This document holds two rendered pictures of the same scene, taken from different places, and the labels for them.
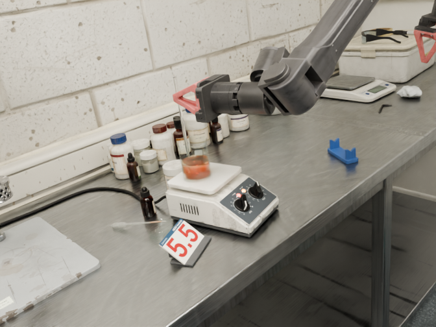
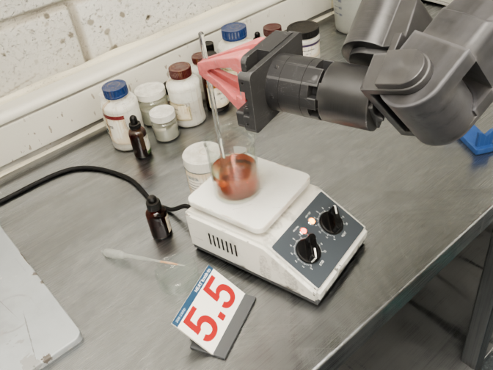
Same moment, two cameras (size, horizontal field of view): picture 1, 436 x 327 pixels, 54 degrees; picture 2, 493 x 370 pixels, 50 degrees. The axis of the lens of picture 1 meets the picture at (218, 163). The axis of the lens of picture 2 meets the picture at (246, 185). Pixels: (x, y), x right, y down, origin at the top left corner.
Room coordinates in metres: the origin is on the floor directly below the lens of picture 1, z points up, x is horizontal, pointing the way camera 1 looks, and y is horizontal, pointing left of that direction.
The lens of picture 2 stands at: (0.30, -0.01, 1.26)
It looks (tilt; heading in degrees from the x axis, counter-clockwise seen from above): 39 degrees down; 5
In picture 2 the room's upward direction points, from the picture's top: 8 degrees counter-clockwise
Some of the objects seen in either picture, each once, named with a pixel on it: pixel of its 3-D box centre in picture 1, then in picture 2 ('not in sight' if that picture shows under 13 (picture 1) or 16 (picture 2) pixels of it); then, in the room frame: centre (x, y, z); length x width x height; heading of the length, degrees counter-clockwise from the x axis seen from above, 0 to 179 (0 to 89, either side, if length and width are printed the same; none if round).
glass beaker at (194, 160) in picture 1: (195, 159); (235, 167); (0.82, 0.04, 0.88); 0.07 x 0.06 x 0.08; 25
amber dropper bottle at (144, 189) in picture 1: (146, 200); (156, 214); (0.85, 0.17, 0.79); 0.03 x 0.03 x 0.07
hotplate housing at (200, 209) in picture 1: (217, 196); (268, 221); (0.81, 0.01, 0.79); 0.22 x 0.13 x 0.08; 53
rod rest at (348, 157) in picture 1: (342, 150); (470, 127); (1.01, -0.32, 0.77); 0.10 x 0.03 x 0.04; 11
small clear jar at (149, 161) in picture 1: (149, 161); (164, 123); (1.10, 0.19, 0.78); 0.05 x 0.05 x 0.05
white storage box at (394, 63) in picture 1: (387, 54); not in sight; (1.81, -0.77, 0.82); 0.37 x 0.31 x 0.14; 134
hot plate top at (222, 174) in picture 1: (204, 176); (249, 189); (0.82, 0.03, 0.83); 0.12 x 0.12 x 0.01; 53
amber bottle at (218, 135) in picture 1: (215, 128); not in sight; (1.25, -0.01, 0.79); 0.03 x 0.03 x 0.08
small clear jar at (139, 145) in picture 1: (141, 152); (152, 104); (1.16, 0.21, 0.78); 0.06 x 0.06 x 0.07
